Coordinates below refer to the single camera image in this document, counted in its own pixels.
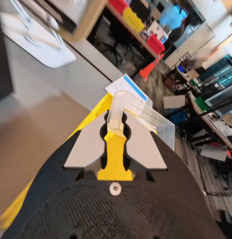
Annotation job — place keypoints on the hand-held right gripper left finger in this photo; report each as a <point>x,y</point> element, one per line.
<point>84,147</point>

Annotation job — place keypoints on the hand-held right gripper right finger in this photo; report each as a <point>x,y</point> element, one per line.
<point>144,147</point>

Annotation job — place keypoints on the large yellow plastic bin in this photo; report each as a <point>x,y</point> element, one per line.
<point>116,158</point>

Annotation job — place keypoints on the clear plastic box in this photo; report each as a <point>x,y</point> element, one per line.
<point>117,112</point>

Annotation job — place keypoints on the white paper sheet blue stripe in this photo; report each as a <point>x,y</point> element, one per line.
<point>123,84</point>

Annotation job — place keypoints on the green storage bin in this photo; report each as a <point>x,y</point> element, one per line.
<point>201,103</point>

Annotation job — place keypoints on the orange traffic cone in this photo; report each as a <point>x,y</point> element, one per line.
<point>147,70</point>

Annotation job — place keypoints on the white rounded pad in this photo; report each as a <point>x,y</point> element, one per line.
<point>45,52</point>

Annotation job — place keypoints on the red storage bin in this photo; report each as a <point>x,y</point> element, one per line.
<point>117,5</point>
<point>155,44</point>

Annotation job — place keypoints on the wooden table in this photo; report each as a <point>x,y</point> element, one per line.
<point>86,22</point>

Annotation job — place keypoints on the small yellow storage bin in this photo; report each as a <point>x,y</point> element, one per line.
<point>132,19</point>

